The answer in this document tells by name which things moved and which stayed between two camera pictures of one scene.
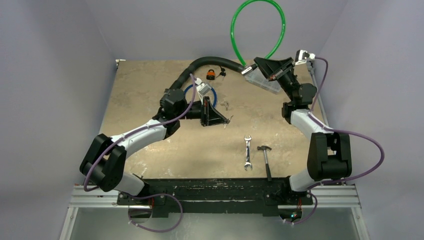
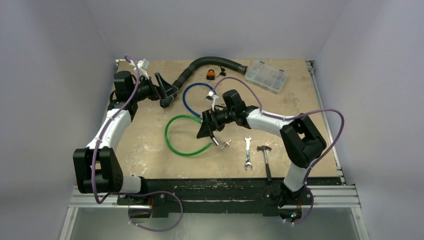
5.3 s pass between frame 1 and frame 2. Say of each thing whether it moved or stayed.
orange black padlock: stayed
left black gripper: moved
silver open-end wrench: stayed
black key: stayed
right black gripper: moved
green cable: moved
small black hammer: stayed
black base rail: stayed
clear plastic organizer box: stayed
